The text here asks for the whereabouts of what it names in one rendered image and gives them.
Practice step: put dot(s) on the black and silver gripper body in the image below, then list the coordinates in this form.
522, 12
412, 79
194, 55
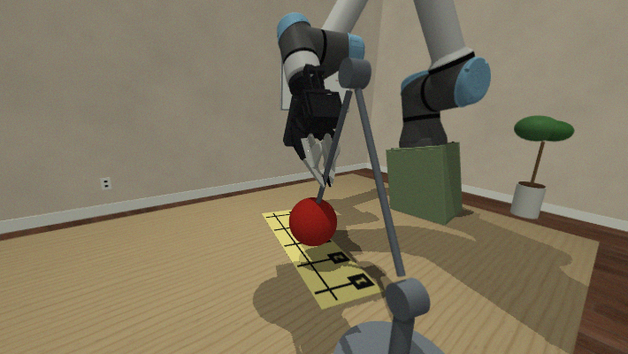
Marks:
316, 112

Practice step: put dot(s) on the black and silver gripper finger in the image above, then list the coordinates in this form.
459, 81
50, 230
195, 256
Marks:
326, 146
309, 152

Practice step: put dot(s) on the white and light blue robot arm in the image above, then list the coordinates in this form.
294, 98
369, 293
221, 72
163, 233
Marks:
456, 78

